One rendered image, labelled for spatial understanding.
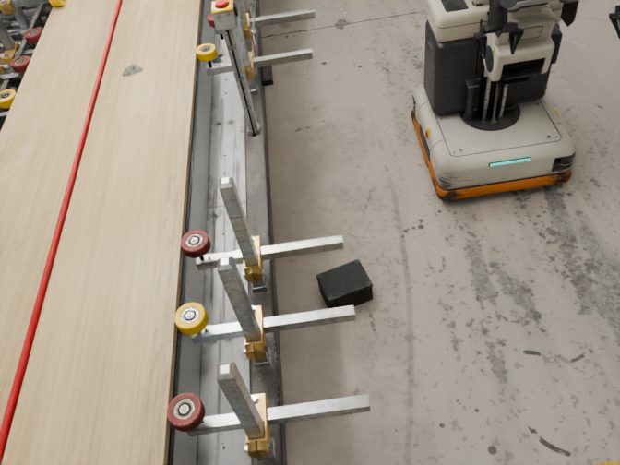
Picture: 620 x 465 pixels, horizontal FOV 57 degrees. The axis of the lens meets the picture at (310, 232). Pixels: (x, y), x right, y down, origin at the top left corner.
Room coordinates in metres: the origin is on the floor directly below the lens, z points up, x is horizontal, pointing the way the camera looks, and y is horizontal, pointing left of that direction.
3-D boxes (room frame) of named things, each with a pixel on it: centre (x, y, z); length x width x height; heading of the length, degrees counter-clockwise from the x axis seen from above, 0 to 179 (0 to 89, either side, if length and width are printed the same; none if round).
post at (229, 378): (0.54, 0.21, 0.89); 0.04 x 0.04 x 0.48; 87
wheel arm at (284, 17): (2.33, 0.02, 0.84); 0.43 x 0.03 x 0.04; 87
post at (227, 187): (1.04, 0.18, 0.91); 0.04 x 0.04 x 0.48; 87
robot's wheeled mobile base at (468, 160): (2.12, -0.96, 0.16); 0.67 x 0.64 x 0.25; 177
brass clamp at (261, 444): (0.57, 0.21, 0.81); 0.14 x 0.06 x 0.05; 177
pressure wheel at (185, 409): (0.59, 0.35, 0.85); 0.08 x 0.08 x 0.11
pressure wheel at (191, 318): (0.84, 0.34, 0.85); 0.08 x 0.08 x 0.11
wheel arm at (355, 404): (0.58, 0.16, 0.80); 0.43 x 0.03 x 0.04; 87
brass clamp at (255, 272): (1.07, 0.18, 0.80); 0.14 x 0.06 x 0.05; 177
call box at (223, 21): (1.78, 0.14, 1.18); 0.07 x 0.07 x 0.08; 87
